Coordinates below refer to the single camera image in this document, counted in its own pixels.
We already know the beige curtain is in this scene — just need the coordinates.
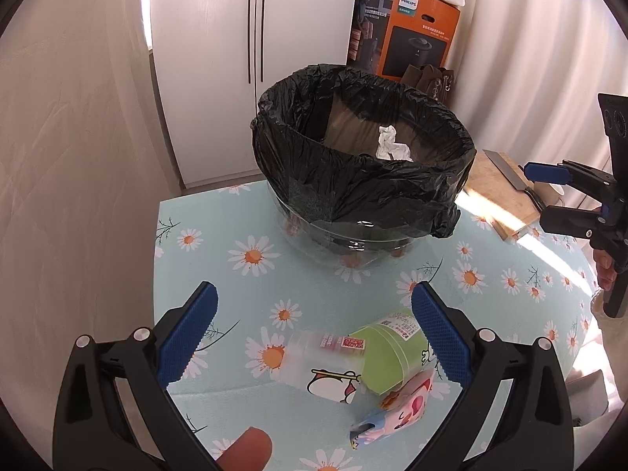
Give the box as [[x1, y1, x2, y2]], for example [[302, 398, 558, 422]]
[[0, 0, 184, 433]]

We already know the white curtain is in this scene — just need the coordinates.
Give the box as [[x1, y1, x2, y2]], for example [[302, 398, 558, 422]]
[[449, 0, 628, 207]]

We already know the clear bin with black bag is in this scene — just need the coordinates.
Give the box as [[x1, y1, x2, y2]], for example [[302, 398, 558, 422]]
[[250, 64, 478, 268]]

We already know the pink cartoon snack packet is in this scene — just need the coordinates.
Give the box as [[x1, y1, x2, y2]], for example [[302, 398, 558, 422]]
[[349, 368, 435, 451]]

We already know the orange cardboard box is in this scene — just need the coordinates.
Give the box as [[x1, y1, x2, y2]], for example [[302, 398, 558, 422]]
[[346, 0, 462, 82]]

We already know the white cabinet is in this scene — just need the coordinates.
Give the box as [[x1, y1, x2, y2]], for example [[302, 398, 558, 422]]
[[147, 0, 364, 190]]

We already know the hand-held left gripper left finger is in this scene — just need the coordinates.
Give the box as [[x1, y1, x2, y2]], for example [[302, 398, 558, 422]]
[[53, 281, 221, 471]]

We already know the wooden cutting board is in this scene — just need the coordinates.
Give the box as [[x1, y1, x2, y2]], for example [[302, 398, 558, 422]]
[[461, 150, 565, 242]]

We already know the cleaver with black handle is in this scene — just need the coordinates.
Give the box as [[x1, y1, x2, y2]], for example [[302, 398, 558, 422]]
[[483, 151, 548, 212]]

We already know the clear green-label plastic cup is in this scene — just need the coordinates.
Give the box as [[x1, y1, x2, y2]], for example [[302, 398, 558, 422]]
[[272, 308, 440, 405]]

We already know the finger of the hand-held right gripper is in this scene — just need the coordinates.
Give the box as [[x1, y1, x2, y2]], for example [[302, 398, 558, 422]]
[[540, 204, 620, 247], [522, 159, 617, 203]]

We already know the person's right hand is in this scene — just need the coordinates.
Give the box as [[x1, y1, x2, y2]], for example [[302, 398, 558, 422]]
[[591, 248, 620, 291]]

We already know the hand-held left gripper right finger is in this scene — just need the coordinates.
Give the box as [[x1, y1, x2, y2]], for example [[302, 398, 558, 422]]
[[407, 281, 575, 471]]

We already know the brown leather bag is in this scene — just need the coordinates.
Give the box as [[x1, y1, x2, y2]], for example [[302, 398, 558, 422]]
[[432, 68, 458, 101], [400, 65, 440, 91]]

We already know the beige ceramic cup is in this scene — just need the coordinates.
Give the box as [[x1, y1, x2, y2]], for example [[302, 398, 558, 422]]
[[532, 181, 565, 207]]

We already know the small white tissue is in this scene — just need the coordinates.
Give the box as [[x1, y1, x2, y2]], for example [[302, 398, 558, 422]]
[[375, 125, 414, 162]]

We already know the blue daisy tablecloth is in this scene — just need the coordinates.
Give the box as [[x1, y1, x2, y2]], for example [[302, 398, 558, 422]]
[[153, 181, 614, 471]]

